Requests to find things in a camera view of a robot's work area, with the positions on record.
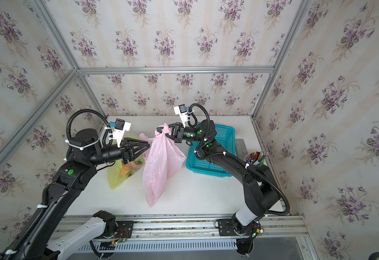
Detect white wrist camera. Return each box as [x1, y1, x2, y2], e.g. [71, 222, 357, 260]
[173, 105, 193, 127]
[105, 119, 131, 148]

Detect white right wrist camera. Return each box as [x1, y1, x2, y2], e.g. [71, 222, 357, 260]
[173, 105, 193, 127]

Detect yellow-green plastic bag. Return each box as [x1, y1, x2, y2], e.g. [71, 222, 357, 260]
[107, 154, 145, 190]

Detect grey sharpening stone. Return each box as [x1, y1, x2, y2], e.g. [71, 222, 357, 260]
[236, 139, 248, 160]

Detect teal plastic basket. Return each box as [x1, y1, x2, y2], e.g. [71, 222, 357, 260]
[186, 123, 236, 178]

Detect cup of coloured pens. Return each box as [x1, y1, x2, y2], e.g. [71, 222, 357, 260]
[244, 151, 266, 167]

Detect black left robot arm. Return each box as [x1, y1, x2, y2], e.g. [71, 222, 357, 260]
[0, 109, 150, 260]

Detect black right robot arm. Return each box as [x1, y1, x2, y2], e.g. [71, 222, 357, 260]
[166, 103, 290, 233]

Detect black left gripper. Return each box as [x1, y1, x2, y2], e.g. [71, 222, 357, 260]
[87, 136, 149, 168]

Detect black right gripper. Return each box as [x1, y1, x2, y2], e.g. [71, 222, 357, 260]
[158, 122, 207, 147]

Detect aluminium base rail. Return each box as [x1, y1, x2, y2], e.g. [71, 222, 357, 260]
[50, 214, 318, 260]

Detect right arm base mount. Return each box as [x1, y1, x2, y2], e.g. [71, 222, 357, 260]
[214, 217, 264, 256]

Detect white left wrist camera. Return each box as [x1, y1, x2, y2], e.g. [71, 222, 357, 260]
[105, 119, 131, 148]

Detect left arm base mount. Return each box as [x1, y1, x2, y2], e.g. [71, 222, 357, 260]
[88, 220, 135, 251]

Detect pink plastic bag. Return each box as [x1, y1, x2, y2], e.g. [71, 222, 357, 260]
[139, 124, 186, 208]

